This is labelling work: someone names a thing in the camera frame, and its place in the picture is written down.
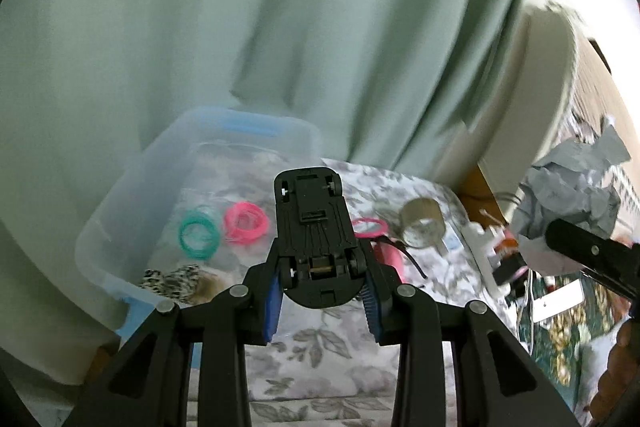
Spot cream headboard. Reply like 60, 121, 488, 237
480, 7, 581, 228

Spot wooden nightstand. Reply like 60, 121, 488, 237
457, 162, 521, 228

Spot white tablet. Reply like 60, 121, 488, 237
532, 282, 586, 323

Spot pale green curtain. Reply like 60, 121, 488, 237
0, 0, 541, 388

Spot pink coil hair ties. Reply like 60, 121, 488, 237
224, 202, 271, 244

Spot green patterned cloth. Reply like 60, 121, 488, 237
520, 272, 601, 408

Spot beige fuzzy hair tie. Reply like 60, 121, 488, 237
200, 272, 227, 304

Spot leopard print scrunchie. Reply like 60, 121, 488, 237
140, 264, 201, 308

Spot white power strip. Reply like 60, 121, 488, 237
462, 222, 506, 298

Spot white paper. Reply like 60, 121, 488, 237
510, 117, 633, 278

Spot clear plastic container blue handles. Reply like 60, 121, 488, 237
75, 107, 322, 343

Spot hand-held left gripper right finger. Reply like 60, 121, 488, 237
362, 252, 571, 427

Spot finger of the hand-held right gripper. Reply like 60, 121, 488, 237
545, 219, 640, 303

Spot black flower headband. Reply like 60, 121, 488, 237
375, 234, 428, 280

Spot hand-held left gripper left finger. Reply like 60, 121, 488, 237
65, 252, 283, 427

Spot black toy car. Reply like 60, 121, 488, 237
273, 167, 368, 308

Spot floral printed blanket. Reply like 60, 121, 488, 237
185, 159, 531, 427

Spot brown packing tape roll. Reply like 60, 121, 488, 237
400, 198, 446, 250

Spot black charger block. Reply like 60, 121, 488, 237
492, 257, 528, 288

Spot pink hair roller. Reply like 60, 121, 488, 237
380, 242, 405, 283

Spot teal coil hair ties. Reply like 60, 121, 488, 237
179, 207, 221, 258

